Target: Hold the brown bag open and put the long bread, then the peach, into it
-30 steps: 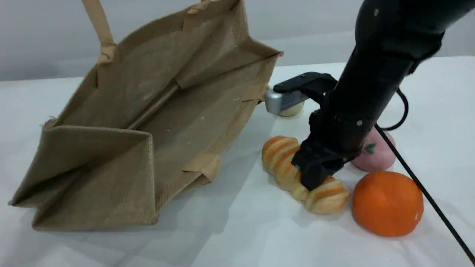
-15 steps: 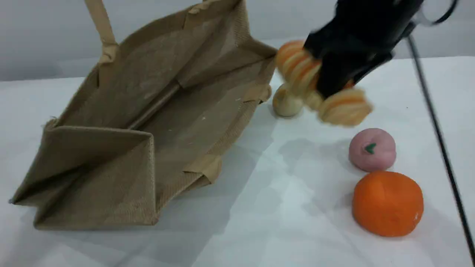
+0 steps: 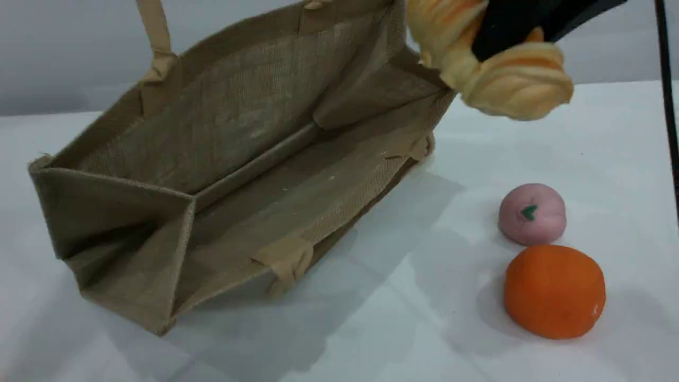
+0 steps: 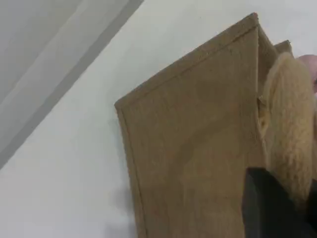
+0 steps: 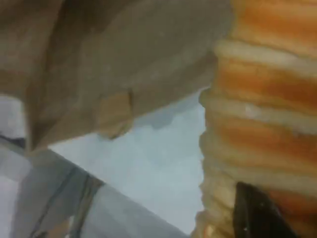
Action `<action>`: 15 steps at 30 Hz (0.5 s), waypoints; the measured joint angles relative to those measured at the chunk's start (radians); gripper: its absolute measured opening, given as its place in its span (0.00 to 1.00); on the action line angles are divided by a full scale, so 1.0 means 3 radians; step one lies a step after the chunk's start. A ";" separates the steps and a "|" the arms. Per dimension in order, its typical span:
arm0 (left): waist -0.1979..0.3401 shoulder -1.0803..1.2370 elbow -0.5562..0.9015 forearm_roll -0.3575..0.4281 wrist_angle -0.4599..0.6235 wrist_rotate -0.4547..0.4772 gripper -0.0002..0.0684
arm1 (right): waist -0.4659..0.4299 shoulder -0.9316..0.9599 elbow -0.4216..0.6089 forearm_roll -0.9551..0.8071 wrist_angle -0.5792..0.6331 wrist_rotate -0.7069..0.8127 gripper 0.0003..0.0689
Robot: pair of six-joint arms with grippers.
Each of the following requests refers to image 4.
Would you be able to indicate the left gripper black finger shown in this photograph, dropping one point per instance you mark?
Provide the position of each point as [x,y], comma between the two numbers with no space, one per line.
[262,213]
[313,203]

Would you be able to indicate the brown jute tote bag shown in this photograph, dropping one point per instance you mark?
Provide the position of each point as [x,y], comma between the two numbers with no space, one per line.
[185,124]

